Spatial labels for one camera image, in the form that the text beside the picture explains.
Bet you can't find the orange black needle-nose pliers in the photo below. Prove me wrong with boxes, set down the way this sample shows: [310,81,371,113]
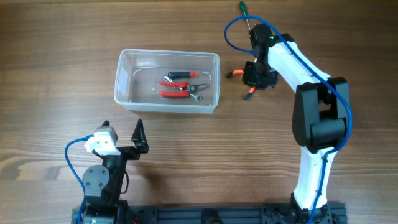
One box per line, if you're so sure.
[225,69,256,100]

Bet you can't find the clear plastic container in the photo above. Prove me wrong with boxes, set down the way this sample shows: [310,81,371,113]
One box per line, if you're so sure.
[114,49,221,114]

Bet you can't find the red handled cutters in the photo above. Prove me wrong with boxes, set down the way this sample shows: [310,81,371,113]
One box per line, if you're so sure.
[159,81,210,98]

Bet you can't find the black red screwdriver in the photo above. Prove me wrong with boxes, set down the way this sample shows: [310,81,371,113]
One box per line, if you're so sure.
[167,72,198,79]

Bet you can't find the green handled screwdriver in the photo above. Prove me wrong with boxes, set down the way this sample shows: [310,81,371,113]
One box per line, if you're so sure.
[239,1,251,30]

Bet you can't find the silver socket wrench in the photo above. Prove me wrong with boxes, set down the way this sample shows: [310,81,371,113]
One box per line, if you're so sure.
[159,76,208,101]

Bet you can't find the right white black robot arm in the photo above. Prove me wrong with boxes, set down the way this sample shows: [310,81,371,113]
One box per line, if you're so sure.
[243,24,352,223]

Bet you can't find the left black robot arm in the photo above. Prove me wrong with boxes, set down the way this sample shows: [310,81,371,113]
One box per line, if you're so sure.
[65,119,149,224]

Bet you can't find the left blue cable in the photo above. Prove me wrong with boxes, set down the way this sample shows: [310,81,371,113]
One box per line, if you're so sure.
[64,135,93,224]

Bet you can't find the blue cable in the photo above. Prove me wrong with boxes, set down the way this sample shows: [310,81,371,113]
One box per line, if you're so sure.
[223,14,354,224]
[64,135,93,224]

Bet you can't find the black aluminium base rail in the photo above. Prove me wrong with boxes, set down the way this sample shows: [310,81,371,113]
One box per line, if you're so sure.
[71,202,348,224]

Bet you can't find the right blue cable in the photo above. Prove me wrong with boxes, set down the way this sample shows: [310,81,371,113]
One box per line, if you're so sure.
[223,14,354,224]

